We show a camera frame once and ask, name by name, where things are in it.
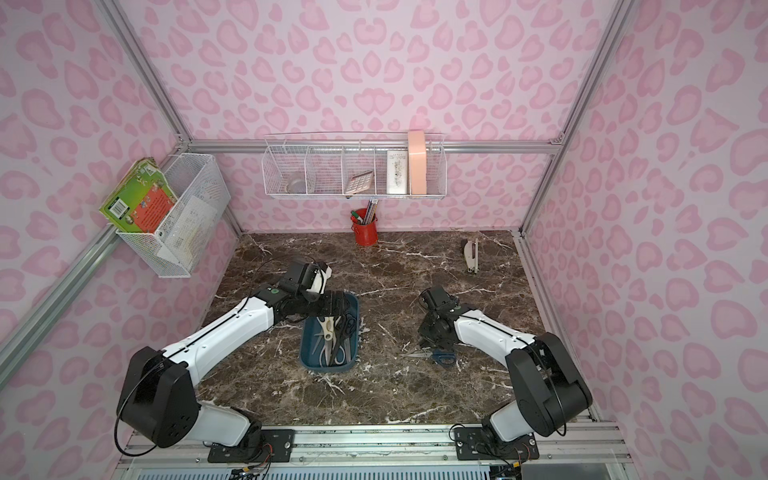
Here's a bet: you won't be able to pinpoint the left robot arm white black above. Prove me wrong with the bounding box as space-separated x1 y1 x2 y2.
116 287 349 460

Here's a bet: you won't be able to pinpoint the white paper sheet in basket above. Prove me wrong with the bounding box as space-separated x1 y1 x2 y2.
163 196 217 271

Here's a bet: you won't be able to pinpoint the white wire side basket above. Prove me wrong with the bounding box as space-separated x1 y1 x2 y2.
117 153 231 278

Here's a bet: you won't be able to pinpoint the all black scissors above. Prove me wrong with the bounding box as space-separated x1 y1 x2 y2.
336 316 357 365

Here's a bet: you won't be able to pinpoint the white card pack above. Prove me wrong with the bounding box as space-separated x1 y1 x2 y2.
386 150 409 195

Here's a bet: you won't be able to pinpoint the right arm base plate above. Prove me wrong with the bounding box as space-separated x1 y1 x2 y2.
448 424 540 464

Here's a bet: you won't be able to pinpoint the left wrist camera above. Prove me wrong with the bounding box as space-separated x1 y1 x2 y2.
278 261 332 303

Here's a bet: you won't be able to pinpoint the red pen cup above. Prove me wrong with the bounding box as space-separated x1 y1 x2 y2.
350 208 378 247

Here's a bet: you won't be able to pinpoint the pens in cup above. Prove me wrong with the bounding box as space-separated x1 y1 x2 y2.
350 199 378 225

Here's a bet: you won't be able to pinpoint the clear tape roll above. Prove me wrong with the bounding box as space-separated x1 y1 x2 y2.
285 173 308 195

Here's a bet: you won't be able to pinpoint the cream kitchen scissors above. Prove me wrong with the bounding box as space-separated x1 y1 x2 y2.
318 316 336 366

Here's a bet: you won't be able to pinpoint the white wire wall shelf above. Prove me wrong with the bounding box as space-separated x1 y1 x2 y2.
261 132 448 199

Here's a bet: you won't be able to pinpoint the beige thread snips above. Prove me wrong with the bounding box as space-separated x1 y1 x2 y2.
463 239 479 274

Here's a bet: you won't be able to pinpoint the teal plastic storage box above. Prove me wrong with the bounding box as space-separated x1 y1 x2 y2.
299 292 361 373

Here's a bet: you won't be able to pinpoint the small pink calculator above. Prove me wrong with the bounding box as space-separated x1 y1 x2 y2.
343 170 375 197

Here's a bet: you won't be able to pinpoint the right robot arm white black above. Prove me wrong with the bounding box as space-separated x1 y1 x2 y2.
419 307 593 443

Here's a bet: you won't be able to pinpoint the blue handled scissors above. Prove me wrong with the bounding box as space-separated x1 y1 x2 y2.
405 350 457 368

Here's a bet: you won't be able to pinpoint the green red booklet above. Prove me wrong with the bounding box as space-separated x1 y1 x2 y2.
100 157 177 233

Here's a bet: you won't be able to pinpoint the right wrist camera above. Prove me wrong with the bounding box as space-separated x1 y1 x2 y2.
419 285 459 314

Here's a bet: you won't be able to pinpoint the pink box on shelf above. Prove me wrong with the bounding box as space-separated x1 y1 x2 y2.
408 130 427 196

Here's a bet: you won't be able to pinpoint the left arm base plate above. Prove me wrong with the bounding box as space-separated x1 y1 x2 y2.
207 428 296 465

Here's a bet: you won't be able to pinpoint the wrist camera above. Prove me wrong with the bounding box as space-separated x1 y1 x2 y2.
419 285 459 314
278 261 332 303

